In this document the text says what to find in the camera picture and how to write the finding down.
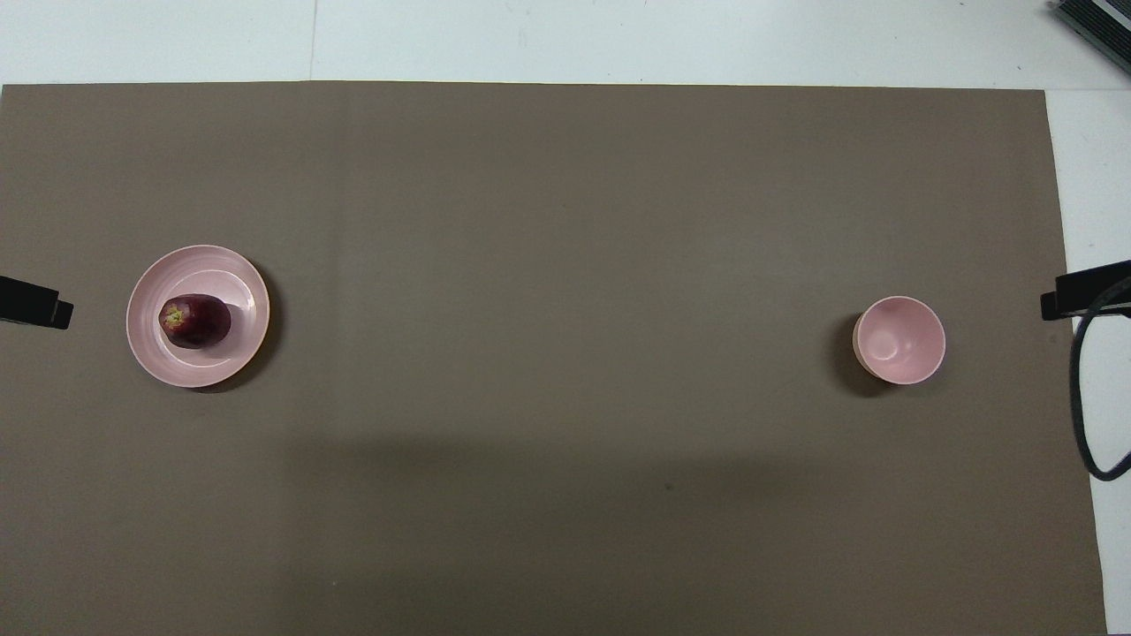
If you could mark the dark red apple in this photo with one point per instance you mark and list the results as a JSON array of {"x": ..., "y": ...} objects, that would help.
[{"x": 199, "y": 322}]

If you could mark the grey ribbed device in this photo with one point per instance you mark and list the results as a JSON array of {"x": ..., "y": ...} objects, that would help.
[{"x": 1100, "y": 22}]

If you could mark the pink bowl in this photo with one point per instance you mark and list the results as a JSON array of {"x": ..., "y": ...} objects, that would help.
[{"x": 901, "y": 344}]

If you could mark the pink plate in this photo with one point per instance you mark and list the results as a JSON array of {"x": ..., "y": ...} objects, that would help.
[{"x": 199, "y": 367}]

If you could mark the brown table mat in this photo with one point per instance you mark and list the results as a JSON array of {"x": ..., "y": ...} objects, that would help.
[{"x": 565, "y": 265}]

